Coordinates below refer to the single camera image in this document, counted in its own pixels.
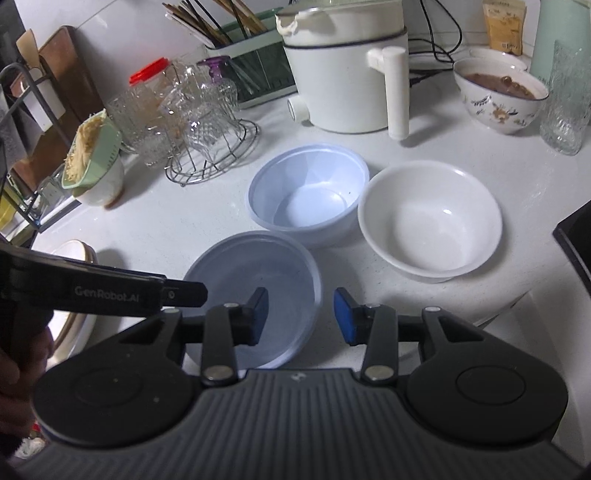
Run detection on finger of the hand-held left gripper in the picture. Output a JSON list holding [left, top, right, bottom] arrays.
[[161, 281, 208, 309]]

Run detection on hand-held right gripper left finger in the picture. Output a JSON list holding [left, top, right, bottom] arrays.
[[117, 287, 270, 387]]

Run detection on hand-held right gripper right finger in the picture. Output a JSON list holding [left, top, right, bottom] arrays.
[[333, 287, 485, 385]]

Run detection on deep white plate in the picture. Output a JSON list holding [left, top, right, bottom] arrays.
[[34, 239, 99, 324]]

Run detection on pale blue plastic bowl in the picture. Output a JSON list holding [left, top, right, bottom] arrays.
[[182, 232, 322, 369], [245, 144, 371, 250]]

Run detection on plain white ceramic bowl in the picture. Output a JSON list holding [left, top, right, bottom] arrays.
[[358, 160, 503, 283]]

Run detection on person's left hand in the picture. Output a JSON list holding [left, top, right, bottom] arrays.
[[0, 314, 55, 444]]

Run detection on upturned drinking glass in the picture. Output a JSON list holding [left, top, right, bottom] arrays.
[[37, 171, 70, 213]]

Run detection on pale green bowl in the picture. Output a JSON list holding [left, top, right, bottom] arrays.
[[74, 154, 125, 207]]

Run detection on dried noodles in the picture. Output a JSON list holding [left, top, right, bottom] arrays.
[[65, 113, 109, 181]]

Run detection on green colander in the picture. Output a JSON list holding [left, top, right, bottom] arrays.
[[61, 110, 123, 190]]

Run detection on wooden cutting board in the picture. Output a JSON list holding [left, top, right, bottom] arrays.
[[9, 25, 105, 185]]

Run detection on small purple object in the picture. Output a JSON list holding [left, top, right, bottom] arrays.
[[198, 55, 232, 81]]

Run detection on white electric cooking pot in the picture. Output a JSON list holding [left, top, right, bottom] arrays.
[[276, 0, 411, 141]]

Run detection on green chopstick holder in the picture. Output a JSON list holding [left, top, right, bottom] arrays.
[[203, 7, 296, 109]]

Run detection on wooden spatula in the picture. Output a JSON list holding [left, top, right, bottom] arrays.
[[16, 28, 42, 70]]

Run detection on black induction cooktop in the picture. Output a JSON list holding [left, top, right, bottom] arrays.
[[553, 198, 591, 296]]

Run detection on floral bowl with brown food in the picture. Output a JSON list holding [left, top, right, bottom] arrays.
[[453, 58, 550, 136]]

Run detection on bunch of chopsticks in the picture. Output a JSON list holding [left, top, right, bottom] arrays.
[[161, 0, 278, 47]]

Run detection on tall textured drinking glass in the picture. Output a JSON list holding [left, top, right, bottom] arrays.
[[539, 39, 589, 155]]

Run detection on small white bowl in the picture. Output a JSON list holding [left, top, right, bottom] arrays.
[[468, 46, 529, 72]]

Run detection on yellow paper packet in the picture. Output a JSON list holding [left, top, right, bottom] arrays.
[[482, 0, 527, 56]]

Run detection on pale green kettle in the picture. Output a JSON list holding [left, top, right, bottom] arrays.
[[529, 0, 591, 88]]

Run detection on round wire cup rack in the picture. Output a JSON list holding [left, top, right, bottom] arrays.
[[165, 119, 260, 186]]

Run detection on black wire knife rack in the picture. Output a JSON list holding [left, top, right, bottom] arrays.
[[0, 62, 65, 241]]

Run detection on black power cables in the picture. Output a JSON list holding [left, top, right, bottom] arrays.
[[406, 0, 462, 86]]

